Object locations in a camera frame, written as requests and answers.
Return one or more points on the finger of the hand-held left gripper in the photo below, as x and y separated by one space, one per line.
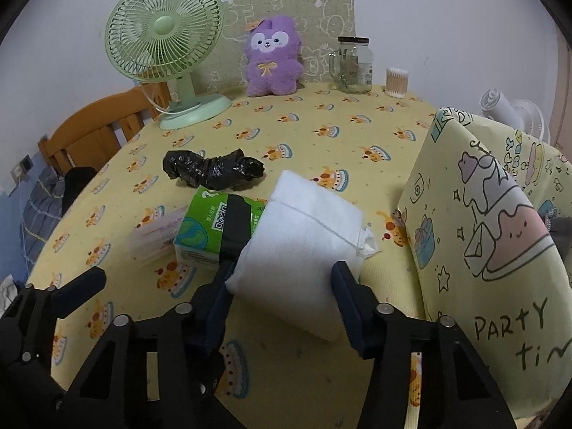
82 288
236 225

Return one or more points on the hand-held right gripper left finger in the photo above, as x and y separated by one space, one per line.
214 317

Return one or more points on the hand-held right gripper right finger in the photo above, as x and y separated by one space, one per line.
355 321

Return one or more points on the green tissue pack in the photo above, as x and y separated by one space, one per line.
201 228

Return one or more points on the black plastic bag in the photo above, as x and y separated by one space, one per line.
214 170

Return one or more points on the white towel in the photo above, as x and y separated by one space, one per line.
299 241

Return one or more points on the yellow cartoon storage box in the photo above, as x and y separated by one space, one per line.
491 232

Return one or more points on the pile of clothes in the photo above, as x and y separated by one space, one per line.
6 292

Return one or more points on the pink translucent pack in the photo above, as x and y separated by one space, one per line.
152 237

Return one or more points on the blue bed sheet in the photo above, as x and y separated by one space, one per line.
11 232

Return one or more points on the blue plaid pillow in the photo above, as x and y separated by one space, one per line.
40 205

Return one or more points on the yellow cartoon tablecloth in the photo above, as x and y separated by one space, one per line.
313 129

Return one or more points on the wooden bed headboard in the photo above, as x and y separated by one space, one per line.
89 134

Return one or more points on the purple plush toy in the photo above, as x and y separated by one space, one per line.
272 67

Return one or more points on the green desk fan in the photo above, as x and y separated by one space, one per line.
163 27

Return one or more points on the cotton swab container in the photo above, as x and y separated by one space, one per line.
397 82

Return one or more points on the beige cartoon patterned board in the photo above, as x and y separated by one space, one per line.
330 18

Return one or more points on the white standing fan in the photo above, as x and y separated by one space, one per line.
527 118

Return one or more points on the wall socket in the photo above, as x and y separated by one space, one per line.
22 167

